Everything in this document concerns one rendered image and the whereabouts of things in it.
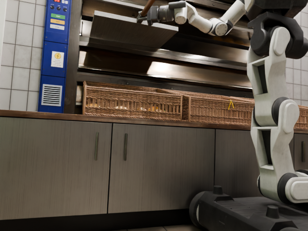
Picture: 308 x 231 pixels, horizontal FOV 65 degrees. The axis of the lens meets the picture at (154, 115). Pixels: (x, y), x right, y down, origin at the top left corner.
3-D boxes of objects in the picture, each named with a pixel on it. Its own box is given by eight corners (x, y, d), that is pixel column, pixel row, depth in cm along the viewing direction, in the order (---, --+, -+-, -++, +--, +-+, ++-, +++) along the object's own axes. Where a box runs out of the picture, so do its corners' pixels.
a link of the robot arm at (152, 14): (150, 28, 149) (169, 27, 146) (145, 21, 140) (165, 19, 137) (151, 8, 150) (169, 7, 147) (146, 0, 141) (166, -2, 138)
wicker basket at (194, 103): (158, 123, 185) (160, 88, 188) (221, 127, 204) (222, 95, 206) (188, 122, 140) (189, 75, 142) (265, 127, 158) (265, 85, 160)
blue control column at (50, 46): (52, 165, 336) (64, 17, 353) (65, 165, 341) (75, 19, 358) (29, 207, 153) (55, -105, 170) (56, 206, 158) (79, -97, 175)
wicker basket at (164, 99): (80, 119, 168) (83, 80, 170) (156, 123, 185) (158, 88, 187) (81, 115, 122) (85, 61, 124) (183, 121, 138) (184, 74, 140)
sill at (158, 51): (79, 43, 178) (79, 38, 178) (272, 73, 235) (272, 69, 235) (79, 41, 172) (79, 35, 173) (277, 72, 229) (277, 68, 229)
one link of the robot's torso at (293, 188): (285, 193, 129) (285, 168, 130) (322, 204, 110) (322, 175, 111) (255, 195, 122) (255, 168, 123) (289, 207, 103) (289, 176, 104)
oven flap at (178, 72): (78, 71, 170) (79, 48, 178) (277, 94, 227) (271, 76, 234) (78, 67, 166) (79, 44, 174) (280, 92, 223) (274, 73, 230)
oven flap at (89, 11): (83, -4, 160) (81, 14, 179) (289, 40, 217) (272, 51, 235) (83, -8, 161) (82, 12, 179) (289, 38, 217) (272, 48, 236)
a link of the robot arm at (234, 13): (215, 36, 160) (240, 8, 153) (224, 42, 150) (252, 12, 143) (204, 24, 154) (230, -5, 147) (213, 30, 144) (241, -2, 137)
